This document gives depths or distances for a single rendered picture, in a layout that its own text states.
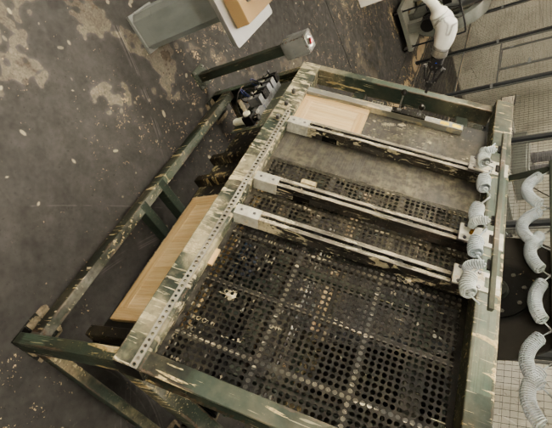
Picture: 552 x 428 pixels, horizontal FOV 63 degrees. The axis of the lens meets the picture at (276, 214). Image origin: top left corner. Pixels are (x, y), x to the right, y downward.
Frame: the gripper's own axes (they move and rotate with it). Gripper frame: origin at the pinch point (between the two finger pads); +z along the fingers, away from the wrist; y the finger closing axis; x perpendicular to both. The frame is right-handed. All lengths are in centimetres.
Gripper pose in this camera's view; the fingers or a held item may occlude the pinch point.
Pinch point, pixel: (427, 87)
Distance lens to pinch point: 291.7
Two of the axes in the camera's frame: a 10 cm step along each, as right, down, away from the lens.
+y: -9.3, -3.0, 2.1
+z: -0.4, 6.5, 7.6
